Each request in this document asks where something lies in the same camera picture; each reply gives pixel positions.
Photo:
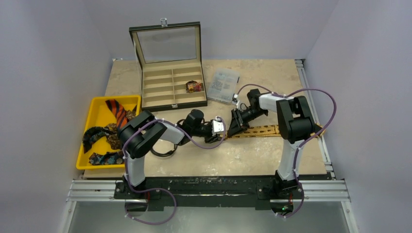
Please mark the yellow plastic bin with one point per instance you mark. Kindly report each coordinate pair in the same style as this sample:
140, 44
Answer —
100, 115

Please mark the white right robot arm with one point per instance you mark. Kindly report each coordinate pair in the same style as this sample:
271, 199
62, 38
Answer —
295, 123

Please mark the black compartment tie box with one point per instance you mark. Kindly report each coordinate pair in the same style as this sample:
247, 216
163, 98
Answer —
169, 56

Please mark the clear plastic organiser box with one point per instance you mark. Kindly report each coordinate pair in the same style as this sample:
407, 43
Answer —
222, 88

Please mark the aluminium frame rail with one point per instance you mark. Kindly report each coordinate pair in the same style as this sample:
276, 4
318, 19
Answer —
99, 186

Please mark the orange navy striped tie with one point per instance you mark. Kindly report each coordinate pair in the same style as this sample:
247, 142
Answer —
118, 111

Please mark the dark patterned tie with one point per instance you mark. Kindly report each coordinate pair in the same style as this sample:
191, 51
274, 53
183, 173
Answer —
110, 133

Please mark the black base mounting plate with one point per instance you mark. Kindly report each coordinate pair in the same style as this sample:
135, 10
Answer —
261, 192

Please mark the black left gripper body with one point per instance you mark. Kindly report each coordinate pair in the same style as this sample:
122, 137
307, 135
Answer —
203, 130

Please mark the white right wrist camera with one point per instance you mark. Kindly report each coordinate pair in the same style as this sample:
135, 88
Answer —
236, 101

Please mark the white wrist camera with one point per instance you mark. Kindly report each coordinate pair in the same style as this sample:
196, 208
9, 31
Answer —
218, 126
236, 101

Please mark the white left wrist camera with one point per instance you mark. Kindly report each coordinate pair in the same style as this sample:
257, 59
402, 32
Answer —
218, 126

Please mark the rolled colourful tie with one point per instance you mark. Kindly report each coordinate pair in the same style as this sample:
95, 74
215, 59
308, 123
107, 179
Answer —
194, 86

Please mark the cream insect print tie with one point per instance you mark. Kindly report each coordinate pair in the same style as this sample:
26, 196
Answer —
258, 131

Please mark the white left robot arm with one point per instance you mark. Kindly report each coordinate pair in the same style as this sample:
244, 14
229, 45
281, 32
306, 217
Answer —
138, 137

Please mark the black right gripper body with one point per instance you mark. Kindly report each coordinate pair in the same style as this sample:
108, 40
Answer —
238, 118

